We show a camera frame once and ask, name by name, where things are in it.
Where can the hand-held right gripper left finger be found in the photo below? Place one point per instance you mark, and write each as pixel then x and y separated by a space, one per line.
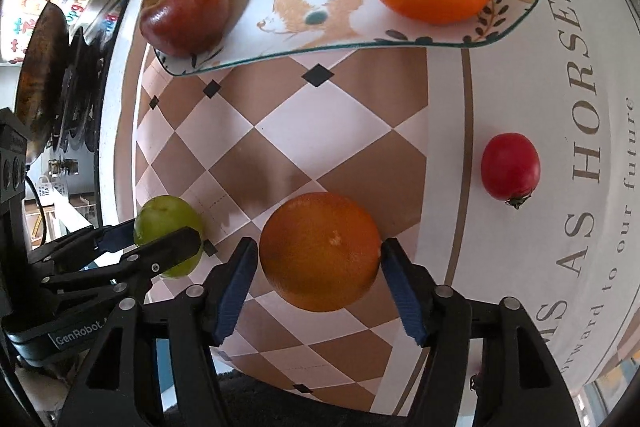
pixel 235 292

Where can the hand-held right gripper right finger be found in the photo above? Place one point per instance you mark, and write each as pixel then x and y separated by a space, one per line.
pixel 402 292

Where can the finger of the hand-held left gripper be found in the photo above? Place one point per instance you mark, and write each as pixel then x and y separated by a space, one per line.
pixel 115 232
pixel 170 247

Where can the green apple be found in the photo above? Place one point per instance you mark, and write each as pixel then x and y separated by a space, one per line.
pixel 160 217

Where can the dark brownish orange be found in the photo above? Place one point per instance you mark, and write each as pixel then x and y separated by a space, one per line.
pixel 320 252

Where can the dark red apple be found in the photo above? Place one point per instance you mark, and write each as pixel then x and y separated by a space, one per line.
pixel 185 14

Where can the small white cup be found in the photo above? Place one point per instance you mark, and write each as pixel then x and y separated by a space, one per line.
pixel 50 191

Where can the black gas stove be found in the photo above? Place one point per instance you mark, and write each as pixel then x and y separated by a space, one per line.
pixel 85 72

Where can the red cherry tomato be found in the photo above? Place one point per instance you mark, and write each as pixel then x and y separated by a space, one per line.
pixel 510 167

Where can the black wok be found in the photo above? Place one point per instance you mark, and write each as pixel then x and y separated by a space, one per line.
pixel 42 72

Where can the checked brown table mat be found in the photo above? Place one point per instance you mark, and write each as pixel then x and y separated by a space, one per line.
pixel 300 122

